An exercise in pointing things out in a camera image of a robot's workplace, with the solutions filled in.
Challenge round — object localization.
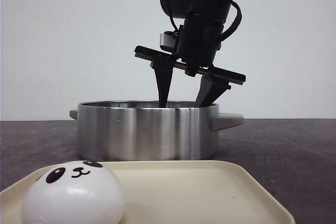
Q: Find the cream plastic tray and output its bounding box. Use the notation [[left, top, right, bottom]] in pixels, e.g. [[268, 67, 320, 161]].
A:
[[1, 161, 295, 223]]

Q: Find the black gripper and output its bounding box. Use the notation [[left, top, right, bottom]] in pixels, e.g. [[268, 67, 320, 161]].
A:
[[134, 16, 246, 108]]

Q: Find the panda bun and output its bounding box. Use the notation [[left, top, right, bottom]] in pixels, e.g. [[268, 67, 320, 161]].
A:
[[22, 161, 125, 223]]

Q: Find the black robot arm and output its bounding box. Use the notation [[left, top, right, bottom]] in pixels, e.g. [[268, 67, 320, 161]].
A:
[[134, 0, 246, 108]]

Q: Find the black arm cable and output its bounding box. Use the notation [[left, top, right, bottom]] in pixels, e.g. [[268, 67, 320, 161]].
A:
[[220, 0, 243, 41]]

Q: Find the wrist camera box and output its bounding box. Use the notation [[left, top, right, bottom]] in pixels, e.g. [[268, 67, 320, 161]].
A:
[[160, 31, 177, 53]]

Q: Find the stainless steel pot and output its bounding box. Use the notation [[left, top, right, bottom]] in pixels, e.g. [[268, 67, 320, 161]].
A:
[[69, 101, 244, 161]]

